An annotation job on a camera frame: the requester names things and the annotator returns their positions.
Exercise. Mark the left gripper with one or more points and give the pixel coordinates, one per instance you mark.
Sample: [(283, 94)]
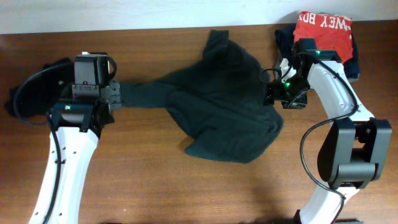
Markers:
[(115, 89)]

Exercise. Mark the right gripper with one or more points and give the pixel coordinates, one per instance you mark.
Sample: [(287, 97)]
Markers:
[(273, 91)]

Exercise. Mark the dark green t-shirt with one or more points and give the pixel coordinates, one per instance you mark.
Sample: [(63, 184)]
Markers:
[(218, 101)]

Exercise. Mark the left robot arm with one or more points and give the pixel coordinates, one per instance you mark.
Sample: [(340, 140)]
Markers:
[(76, 123)]

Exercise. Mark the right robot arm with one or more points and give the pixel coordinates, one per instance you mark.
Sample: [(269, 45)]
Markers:
[(354, 150)]

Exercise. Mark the navy folded t-shirt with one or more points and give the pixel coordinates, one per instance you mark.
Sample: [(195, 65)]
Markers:
[(284, 38)]

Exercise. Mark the red folded t-shirt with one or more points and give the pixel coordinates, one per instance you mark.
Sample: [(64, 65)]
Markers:
[(330, 32)]

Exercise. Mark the black t-shirt white letters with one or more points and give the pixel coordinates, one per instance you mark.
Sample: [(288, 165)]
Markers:
[(40, 94)]

